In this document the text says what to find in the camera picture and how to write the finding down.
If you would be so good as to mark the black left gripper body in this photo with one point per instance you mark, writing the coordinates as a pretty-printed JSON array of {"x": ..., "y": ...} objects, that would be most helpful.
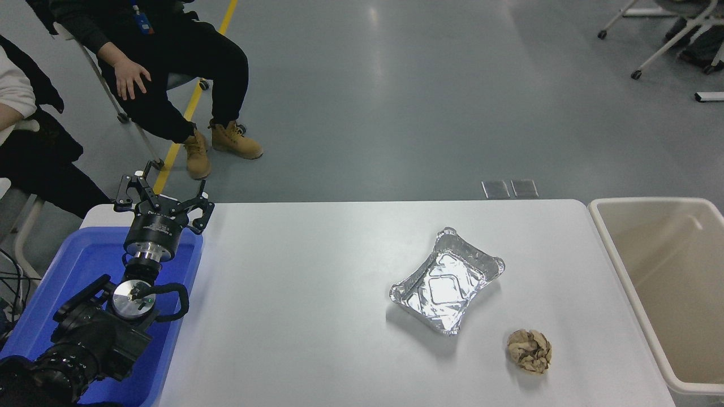
[{"x": 155, "y": 229}]

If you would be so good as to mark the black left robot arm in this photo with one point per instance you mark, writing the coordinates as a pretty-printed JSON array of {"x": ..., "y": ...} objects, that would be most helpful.
[{"x": 96, "y": 339}]

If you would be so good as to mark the person's hand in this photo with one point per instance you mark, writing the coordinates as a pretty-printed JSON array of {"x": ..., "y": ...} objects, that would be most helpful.
[{"x": 130, "y": 79}]

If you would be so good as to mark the blue plastic tray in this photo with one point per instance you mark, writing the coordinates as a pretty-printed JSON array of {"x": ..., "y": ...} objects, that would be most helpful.
[{"x": 85, "y": 254}]

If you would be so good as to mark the person at table edge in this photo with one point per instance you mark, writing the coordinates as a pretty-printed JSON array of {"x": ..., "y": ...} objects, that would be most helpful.
[{"x": 39, "y": 164}]

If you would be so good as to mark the silver foil tray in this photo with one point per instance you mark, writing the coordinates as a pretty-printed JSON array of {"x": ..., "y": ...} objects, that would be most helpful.
[{"x": 447, "y": 282}]

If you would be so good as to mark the silver floor plate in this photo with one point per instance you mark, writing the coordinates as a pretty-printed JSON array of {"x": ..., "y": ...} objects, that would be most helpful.
[
  {"x": 524, "y": 187},
  {"x": 495, "y": 189}
]

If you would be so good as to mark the crumpled tan paper ball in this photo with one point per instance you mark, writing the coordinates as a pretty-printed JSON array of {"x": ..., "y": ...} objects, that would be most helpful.
[{"x": 529, "y": 351}]

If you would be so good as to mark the large pale bin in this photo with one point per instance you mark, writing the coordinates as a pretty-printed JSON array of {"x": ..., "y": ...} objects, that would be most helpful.
[{"x": 679, "y": 282}]

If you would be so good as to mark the distant seated person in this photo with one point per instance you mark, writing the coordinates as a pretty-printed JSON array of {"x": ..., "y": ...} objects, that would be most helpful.
[{"x": 693, "y": 48}]

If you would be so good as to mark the white bar on floor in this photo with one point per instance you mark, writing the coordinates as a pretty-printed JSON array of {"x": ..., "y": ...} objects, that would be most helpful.
[{"x": 710, "y": 96}]

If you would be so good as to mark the white wheeled chair frame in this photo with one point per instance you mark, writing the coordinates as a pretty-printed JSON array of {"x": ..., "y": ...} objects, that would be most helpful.
[{"x": 664, "y": 45}]

